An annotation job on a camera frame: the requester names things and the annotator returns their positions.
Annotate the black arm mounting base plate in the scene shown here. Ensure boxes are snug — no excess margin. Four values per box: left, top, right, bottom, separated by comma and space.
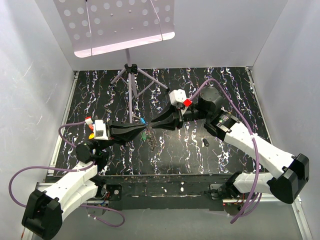
99, 174, 247, 211

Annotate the purple camera cable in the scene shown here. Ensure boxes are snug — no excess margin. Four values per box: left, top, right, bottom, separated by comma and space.
189, 78, 263, 224
8, 119, 126, 228

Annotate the lilac perforated music stand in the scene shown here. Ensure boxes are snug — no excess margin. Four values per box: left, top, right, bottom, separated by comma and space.
54, 0, 175, 121

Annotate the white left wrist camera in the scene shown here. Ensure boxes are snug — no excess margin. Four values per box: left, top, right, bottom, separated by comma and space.
85, 117, 109, 141

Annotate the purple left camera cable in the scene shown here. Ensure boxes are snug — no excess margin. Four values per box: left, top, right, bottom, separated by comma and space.
8, 119, 126, 228

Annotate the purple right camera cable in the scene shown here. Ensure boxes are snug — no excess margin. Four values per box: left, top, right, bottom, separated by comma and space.
189, 78, 263, 224

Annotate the colourful toy block figure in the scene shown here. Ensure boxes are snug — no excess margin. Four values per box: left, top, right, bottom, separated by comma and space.
88, 124, 95, 140

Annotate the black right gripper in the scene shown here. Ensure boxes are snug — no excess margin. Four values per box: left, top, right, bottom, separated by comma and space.
150, 99, 210, 132

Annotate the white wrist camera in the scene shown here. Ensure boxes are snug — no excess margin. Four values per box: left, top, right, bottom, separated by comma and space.
169, 89, 192, 109
85, 117, 109, 141

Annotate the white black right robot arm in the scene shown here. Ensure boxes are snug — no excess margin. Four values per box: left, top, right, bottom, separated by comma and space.
151, 86, 310, 204

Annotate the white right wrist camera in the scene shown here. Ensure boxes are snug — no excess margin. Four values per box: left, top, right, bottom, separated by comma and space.
169, 89, 192, 109

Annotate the black headed key with ring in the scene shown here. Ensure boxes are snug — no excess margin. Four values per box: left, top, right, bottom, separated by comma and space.
202, 138, 210, 148

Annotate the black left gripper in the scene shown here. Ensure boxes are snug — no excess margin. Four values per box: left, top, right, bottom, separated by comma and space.
93, 118, 146, 152

